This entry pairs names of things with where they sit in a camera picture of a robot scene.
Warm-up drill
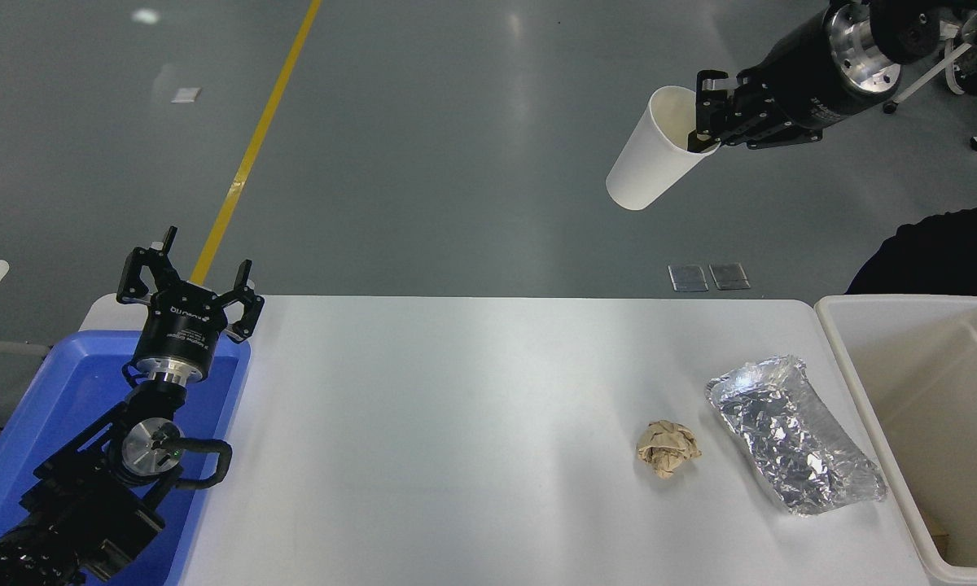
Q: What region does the large pale plastic bin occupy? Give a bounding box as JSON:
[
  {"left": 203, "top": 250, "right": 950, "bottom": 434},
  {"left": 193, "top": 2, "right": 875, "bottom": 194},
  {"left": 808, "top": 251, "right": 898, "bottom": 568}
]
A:
[{"left": 814, "top": 293, "right": 977, "bottom": 586}]

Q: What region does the tan paper scrap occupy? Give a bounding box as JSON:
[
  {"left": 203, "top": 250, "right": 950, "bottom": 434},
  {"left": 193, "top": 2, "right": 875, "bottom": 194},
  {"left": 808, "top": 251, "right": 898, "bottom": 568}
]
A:
[{"left": 920, "top": 509, "right": 955, "bottom": 556}]

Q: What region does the white wheeled chair frame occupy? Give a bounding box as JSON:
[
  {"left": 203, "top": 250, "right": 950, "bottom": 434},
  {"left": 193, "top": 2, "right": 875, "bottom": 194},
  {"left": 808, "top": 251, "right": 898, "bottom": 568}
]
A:
[{"left": 882, "top": 37, "right": 977, "bottom": 115}]

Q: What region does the crumpled tan paper ball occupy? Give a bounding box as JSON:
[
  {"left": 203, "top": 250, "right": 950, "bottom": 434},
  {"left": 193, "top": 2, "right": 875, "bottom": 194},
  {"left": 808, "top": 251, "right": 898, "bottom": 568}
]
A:
[{"left": 636, "top": 419, "right": 703, "bottom": 479}]

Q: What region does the crumpled silver foil tray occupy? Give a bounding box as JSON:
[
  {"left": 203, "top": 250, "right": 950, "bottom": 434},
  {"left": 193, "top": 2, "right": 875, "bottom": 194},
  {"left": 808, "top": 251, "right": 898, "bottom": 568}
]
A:
[{"left": 705, "top": 354, "right": 888, "bottom": 516}]

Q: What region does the person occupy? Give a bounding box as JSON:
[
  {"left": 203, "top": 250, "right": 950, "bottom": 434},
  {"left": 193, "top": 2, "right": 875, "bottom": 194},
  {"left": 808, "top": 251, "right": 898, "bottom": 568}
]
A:
[{"left": 845, "top": 205, "right": 977, "bottom": 320}]

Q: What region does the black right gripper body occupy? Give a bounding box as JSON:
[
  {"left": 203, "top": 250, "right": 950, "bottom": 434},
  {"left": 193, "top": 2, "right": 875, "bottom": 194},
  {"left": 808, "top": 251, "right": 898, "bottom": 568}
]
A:
[{"left": 751, "top": 10, "right": 861, "bottom": 131}]

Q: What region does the white paper cup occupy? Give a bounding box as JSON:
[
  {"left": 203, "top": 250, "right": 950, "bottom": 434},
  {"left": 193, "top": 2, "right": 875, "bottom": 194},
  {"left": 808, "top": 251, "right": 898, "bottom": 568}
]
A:
[{"left": 605, "top": 85, "right": 722, "bottom": 212}]

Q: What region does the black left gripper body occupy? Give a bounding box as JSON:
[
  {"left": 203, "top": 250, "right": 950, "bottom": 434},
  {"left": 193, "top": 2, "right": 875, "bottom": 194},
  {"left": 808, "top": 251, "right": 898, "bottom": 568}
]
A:
[{"left": 134, "top": 283, "right": 229, "bottom": 374}]

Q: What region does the blue plastic tray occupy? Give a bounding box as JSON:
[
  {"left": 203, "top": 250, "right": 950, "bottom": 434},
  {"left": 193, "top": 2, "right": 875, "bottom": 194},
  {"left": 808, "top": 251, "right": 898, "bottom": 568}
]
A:
[{"left": 0, "top": 330, "right": 252, "bottom": 586}]

